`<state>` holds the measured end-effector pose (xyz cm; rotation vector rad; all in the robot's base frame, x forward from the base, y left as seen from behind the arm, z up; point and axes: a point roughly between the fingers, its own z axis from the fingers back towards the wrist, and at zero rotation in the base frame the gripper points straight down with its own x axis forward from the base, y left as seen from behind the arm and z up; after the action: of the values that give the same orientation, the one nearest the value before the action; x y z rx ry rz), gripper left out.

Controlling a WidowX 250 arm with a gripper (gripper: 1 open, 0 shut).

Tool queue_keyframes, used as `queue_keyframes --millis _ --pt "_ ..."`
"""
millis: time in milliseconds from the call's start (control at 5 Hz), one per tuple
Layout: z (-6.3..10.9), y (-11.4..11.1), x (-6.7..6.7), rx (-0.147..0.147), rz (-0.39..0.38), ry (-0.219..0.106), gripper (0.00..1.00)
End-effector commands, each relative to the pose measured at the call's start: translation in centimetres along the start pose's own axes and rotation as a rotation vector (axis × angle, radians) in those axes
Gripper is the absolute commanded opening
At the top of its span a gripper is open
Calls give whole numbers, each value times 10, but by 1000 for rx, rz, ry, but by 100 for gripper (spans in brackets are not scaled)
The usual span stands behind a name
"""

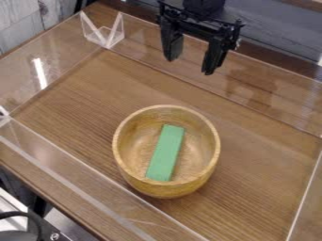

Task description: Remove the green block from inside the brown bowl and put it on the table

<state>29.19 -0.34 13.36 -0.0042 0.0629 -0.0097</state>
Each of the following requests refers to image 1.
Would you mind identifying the black cable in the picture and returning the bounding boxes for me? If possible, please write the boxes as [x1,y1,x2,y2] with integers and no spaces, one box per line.
[0,211,45,241]

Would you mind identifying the green rectangular block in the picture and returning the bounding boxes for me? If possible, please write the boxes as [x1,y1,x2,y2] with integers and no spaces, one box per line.
[145,124,184,182]

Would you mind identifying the brown wooden bowl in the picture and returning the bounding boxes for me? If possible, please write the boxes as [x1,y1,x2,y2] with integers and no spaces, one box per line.
[112,104,220,199]

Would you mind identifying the black metal mount bracket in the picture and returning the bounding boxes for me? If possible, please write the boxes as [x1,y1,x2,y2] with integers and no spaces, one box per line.
[26,209,72,241]

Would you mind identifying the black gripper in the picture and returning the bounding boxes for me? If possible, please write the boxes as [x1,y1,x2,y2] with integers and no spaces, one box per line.
[157,0,246,75]

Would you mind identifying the clear acrylic tray walls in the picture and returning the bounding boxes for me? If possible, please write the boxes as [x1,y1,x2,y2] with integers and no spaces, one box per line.
[0,14,322,241]

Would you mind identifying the clear acrylic corner bracket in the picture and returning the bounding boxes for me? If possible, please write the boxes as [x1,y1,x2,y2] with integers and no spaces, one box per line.
[79,12,124,49]

